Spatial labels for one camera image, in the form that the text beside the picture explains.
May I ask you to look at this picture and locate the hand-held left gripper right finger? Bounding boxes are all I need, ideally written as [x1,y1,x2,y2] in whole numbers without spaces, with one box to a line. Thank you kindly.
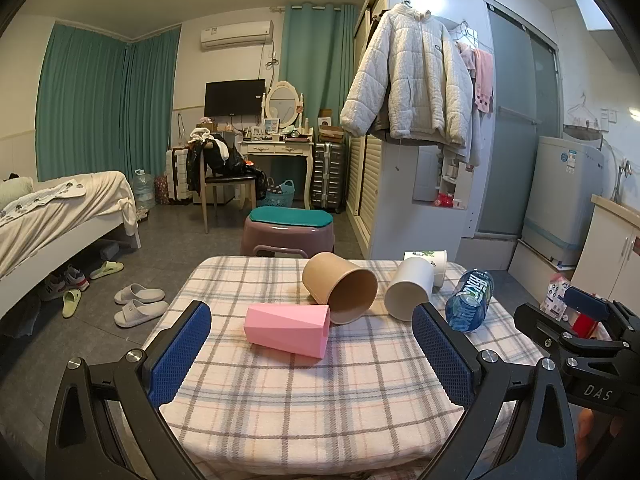
[411,301,591,480]

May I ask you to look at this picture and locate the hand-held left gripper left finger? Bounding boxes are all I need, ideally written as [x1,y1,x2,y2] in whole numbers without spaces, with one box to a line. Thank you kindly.
[45,301,213,480]

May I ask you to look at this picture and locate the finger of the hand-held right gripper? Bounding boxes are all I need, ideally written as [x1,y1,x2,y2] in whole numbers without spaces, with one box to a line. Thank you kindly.
[514,302,576,361]
[564,285,640,341]

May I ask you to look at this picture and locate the pink faceted cup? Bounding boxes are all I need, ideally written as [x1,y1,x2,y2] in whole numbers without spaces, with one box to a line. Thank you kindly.
[243,303,332,359]

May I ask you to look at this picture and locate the white cup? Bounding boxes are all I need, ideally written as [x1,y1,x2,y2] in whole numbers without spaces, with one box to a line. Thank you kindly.
[384,256,436,322]

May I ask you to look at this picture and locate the green printed paper cup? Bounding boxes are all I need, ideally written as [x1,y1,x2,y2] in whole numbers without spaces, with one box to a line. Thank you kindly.
[404,248,448,288]

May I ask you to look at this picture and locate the brown paper cup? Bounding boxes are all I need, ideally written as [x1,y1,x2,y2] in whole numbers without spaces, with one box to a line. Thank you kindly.
[302,252,378,326]

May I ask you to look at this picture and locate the person's right hand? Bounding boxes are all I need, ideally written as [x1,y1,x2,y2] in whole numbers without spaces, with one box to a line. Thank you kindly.
[574,407,626,462]

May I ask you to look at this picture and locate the small printed box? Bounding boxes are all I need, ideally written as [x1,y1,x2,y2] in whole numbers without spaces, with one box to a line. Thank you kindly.
[542,275,573,321]

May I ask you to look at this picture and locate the white cabinet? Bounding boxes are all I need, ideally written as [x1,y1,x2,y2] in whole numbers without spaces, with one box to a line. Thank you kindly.
[570,194,640,306]

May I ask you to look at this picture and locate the white slipper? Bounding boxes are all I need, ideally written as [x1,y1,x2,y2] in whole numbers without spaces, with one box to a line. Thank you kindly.
[114,283,166,305]
[114,300,170,329]

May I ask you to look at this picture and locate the blue water bottle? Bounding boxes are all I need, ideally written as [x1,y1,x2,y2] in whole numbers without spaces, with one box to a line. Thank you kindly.
[445,268,496,333]

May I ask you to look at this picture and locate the checked tablecloth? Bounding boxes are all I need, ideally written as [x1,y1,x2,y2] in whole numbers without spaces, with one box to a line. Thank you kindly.
[120,255,523,480]

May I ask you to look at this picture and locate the white washing machine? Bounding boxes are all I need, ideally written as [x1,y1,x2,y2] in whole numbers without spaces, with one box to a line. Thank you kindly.
[521,135,606,266]

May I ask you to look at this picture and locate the pair of sneakers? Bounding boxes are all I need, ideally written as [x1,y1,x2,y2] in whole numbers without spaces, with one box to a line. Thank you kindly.
[40,265,91,302]

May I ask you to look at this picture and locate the small purple plastic stool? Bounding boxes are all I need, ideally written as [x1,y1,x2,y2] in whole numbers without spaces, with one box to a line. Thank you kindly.
[252,244,307,259]

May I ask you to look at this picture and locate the stool with teal seat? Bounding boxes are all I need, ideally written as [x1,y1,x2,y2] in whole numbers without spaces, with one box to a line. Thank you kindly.
[241,206,336,258]

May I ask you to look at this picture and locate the frosted glass door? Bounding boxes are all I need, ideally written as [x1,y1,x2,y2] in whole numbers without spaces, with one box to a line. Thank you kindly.
[472,0,561,238]

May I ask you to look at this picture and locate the large water jug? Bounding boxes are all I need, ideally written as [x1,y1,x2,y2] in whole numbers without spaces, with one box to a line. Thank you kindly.
[132,169,157,209]

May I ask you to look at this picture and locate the white bed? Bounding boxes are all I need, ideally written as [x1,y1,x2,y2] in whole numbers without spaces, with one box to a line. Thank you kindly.
[0,170,143,333]

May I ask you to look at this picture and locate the white basin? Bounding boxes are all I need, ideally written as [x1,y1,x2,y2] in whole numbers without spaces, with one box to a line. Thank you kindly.
[562,124,603,141]

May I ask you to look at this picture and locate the green stool cushion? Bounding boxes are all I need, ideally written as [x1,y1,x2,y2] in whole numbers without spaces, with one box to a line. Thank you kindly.
[248,206,333,227]

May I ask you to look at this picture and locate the wooden chair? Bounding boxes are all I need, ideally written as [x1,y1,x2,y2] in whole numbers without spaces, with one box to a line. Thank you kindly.
[200,147,256,234]

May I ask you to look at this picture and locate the white suitcase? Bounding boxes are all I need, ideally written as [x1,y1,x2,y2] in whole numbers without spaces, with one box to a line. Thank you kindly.
[165,147,193,205]

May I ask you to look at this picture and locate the beige bed blanket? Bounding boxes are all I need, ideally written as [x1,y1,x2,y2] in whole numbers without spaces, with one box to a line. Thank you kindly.
[0,171,138,281]

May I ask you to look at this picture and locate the blue laundry basket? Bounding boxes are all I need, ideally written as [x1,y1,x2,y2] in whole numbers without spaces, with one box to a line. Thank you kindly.
[265,178,296,208]

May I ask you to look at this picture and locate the white wardrobe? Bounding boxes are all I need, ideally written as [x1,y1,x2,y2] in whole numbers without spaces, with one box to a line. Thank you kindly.
[345,0,481,261]

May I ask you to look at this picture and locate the black clothes pile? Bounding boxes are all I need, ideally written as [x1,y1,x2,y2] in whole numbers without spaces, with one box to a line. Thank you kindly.
[186,132,267,198]

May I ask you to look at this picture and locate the silver suitcase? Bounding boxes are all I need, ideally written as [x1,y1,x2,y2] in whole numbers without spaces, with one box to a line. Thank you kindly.
[310,141,347,213]

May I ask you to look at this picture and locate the white dressing table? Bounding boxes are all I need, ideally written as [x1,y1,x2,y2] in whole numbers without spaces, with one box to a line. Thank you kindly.
[239,139,315,211]

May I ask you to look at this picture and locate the cardboard box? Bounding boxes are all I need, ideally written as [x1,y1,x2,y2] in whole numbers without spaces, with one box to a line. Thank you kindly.
[318,109,346,143]

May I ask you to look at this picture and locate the black television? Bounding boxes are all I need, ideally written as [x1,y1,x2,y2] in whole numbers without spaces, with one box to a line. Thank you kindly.
[204,79,266,118]

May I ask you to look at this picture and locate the wide green curtain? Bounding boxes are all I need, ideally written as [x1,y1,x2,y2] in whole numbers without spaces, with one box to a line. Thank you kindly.
[36,23,182,181]

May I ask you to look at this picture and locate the oval vanity mirror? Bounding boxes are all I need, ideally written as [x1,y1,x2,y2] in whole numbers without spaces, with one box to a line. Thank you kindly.
[262,81,304,131]

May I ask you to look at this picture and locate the white padded jacket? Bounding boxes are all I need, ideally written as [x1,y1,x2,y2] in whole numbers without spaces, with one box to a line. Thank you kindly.
[340,2,473,147]

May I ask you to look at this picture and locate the narrow green curtain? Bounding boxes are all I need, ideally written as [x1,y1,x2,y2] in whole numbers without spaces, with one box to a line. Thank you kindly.
[280,4,358,133]

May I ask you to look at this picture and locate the white air conditioner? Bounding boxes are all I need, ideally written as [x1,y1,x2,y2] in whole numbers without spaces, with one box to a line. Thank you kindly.
[200,20,275,51]

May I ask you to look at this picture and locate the wire clothes hanger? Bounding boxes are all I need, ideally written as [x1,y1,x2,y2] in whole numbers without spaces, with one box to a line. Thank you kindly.
[567,92,601,126]

